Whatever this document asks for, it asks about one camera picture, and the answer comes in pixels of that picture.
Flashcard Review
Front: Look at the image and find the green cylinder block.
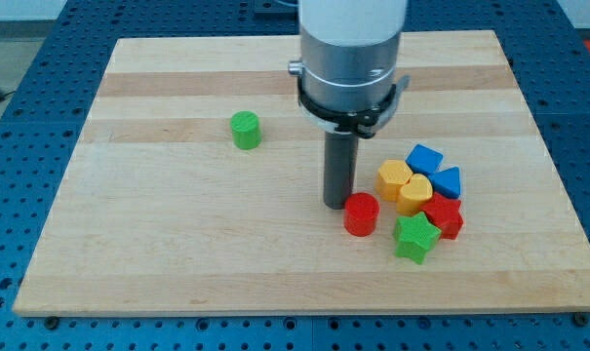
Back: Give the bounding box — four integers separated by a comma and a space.
230, 111, 261, 150

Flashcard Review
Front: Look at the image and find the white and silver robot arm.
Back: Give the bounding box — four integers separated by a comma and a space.
289, 0, 410, 138

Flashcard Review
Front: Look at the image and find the green star block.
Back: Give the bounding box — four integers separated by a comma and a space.
393, 212, 442, 265

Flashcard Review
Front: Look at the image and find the light wooden board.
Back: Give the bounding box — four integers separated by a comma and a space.
13, 30, 590, 317

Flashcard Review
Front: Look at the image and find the red star block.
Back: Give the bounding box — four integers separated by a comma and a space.
421, 192, 464, 240

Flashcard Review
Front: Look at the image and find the red cylinder block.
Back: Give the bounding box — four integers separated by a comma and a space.
343, 192, 379, 237

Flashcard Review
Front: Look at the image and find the yellow heart block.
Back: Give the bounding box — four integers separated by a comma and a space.
396, 174, 433, 216

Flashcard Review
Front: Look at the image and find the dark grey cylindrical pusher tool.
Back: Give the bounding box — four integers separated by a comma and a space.
323, 133, 359, 210

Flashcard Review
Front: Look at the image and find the blue cube block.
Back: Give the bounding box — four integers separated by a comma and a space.
406, 144, 444, 176

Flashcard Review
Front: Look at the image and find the blue triangle block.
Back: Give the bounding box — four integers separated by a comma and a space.
428, 167, 461, 199

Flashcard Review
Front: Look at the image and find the yellow hexagon block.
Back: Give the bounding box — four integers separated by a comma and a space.
374, 159, 413, 202

